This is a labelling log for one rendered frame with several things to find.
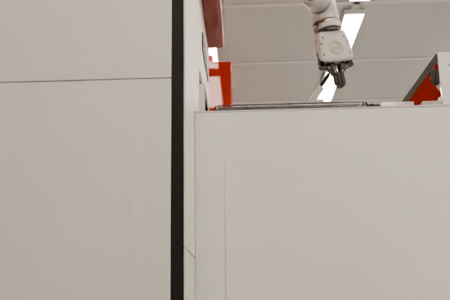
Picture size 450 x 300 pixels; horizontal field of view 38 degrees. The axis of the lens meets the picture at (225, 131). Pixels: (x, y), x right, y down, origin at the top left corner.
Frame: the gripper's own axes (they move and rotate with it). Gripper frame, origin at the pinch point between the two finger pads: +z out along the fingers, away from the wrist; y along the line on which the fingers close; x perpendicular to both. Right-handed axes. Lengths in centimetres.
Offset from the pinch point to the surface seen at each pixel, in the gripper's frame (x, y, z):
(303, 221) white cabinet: -48, -36, 44
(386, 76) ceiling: 412, 240, -135
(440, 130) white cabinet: -54, -6, 31
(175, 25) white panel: -63, -58, 7
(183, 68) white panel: -63, -58, 15
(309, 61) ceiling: 381, 149, -148
